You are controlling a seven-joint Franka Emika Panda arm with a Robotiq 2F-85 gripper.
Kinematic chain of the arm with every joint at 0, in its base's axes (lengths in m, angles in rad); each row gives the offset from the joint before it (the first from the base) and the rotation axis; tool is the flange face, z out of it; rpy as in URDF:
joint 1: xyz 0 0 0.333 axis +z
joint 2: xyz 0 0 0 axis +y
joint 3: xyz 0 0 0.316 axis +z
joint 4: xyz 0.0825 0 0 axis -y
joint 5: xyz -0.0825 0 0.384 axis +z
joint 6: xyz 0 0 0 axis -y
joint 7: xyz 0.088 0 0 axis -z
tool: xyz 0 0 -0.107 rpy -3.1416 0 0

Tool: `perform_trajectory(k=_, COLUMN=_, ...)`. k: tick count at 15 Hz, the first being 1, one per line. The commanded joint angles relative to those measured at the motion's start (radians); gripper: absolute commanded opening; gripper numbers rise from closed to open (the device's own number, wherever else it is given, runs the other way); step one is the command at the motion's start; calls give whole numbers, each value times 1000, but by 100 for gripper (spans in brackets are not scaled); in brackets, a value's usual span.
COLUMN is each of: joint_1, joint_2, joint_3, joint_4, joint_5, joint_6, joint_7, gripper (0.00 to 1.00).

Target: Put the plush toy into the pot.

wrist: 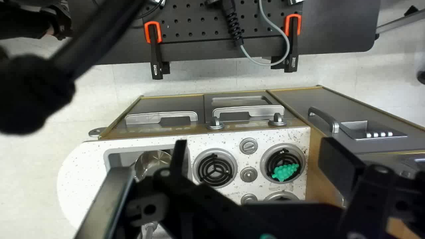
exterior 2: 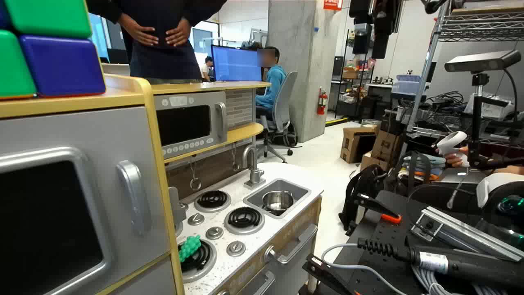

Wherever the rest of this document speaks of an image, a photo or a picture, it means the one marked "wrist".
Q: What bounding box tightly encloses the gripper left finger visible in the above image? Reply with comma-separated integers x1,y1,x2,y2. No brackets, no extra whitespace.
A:
75,139,210,239

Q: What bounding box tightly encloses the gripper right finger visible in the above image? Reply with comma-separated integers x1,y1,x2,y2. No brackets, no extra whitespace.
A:
318,137,425,239

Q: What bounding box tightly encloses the gray toy sink basin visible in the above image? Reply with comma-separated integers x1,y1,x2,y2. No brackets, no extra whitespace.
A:
104,147,192,188

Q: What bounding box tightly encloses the small steel pot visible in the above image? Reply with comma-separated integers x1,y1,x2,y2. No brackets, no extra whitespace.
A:
132,151,174,184

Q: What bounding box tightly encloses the black coil toy burner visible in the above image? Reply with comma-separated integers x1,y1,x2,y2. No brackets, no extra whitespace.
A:
193,148,239,189
259,144,308,190
263,190,303,205

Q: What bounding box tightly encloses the toy kitchen stove unit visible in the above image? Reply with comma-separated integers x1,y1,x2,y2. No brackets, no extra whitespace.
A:
56,85,425,239

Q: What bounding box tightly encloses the silver oven front knob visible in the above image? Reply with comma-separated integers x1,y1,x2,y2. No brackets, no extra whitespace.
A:
209,117,226,132
269,112,287,129
87,127,108,140

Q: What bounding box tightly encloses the gray ice dispenser panel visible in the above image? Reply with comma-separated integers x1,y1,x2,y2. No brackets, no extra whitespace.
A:
339,119,409,143

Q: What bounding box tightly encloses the gray countertop knob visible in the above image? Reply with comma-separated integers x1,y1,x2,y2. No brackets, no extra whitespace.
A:
239,165,259,184
241,192,259,205
238,137,259,157

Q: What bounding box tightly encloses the orange black bar clamp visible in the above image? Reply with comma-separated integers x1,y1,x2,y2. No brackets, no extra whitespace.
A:
142,19,172,81
270,12,304,75

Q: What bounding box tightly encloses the black pegboard table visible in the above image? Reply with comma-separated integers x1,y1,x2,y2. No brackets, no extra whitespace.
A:
65,0,383,66

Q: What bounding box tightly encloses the gray cabinet door handle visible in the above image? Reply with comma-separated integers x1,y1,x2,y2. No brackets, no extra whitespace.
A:
125,111,200,129

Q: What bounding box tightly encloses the gray fridge door handle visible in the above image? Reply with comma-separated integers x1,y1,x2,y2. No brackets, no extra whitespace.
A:
307,107,342,136

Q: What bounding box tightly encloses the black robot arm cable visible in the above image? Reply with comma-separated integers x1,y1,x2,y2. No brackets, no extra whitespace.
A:
0,0,148,137

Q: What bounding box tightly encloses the thin gray cable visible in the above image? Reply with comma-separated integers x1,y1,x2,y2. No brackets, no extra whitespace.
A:
238,0,294,68

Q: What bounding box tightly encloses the black ribbed cable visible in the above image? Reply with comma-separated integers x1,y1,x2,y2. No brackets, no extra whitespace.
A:
218,0,246,48

